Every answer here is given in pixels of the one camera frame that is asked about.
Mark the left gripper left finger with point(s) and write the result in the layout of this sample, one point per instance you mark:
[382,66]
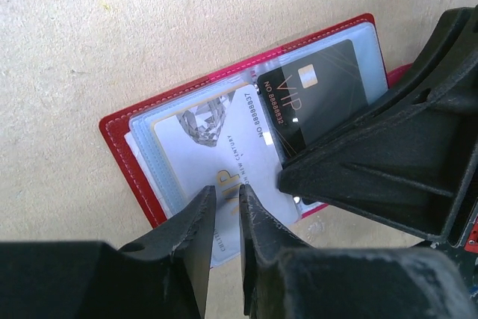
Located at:
[162,274]

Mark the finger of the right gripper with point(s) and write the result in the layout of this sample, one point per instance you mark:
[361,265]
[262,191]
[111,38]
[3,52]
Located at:
[407,165]
[450,25]

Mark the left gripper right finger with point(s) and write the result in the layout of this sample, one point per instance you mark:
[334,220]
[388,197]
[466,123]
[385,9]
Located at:
[284,277]

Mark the white VIP card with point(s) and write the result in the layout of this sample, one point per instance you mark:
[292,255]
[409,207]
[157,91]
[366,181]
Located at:
[223,139]

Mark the red leather card holder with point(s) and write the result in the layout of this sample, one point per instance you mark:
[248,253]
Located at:
[115,127]

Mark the black VIP card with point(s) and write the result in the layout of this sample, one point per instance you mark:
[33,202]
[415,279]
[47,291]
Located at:
[310,92]

